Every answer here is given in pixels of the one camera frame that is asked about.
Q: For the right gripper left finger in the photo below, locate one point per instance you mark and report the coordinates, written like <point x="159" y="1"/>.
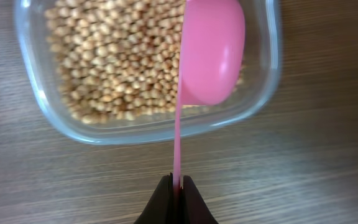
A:
<point x="159" y="208"/>

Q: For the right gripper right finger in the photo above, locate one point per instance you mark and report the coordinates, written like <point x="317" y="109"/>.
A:
<point x="193" y="209"/>

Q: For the pink measuring scoop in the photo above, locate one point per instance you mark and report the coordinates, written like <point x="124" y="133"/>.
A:
<point x="212" y="45"/>

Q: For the pile of dried soybeans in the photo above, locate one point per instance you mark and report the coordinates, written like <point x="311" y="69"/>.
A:
<point x="117" y="59"/>

